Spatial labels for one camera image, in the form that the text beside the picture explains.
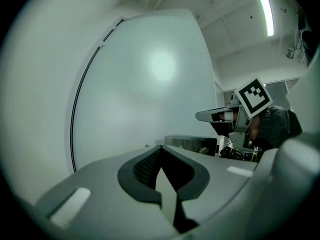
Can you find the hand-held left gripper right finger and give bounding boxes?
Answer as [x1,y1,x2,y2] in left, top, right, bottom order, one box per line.
[159,145,259,234]

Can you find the black chair parts with yellow ties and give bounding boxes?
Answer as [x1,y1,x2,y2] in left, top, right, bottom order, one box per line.
[219,145,263,163]

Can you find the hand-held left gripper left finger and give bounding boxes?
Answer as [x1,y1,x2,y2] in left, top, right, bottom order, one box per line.
[34,144,181,240]

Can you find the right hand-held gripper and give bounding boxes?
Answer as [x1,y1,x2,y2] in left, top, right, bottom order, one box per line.
[195,75,274,150]

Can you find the window blinds partition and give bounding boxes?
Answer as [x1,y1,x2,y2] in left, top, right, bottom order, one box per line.
[264,77,301,110]

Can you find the ceiling strip light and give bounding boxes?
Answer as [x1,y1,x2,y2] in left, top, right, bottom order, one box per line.
[256,0,275,37]

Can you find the metal door lever handle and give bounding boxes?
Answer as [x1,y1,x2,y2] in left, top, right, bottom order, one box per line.
[163,134,218,157]

